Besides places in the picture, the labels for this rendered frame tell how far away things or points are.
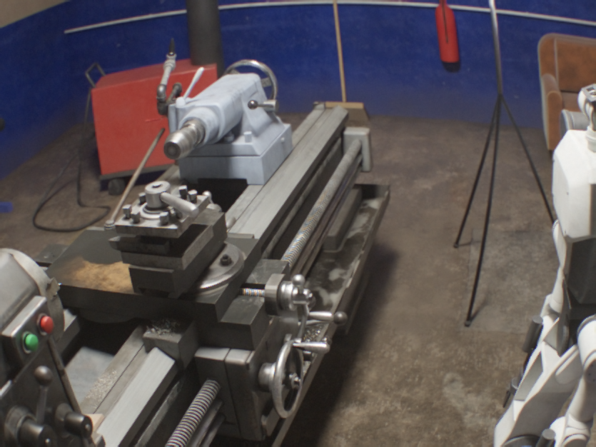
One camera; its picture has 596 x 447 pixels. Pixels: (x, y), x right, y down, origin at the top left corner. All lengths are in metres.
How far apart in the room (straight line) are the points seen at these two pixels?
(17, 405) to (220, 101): 1.53
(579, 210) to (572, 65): 4.07
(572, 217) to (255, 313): 0.86
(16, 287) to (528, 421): 1.12
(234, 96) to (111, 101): 2.36
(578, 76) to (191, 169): 3.46
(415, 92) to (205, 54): 1.87
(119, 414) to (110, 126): 3.43
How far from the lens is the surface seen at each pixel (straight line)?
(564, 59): 5.29
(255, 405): 1.84
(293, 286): 1.82
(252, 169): 2.53
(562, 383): 1.51
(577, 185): 1.25
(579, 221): 1.26
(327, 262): 2.93
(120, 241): 1.71
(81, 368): 1.95
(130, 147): 4.84
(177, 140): 2.21
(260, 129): 2.58
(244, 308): 1.79
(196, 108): 2.41
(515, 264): 3.72
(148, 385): 1.65
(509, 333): 3.18
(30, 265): 1.47
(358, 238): 3.09
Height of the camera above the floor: 1.81
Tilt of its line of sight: 26 degrees down
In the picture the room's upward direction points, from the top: 6 degrees counter-clockwise
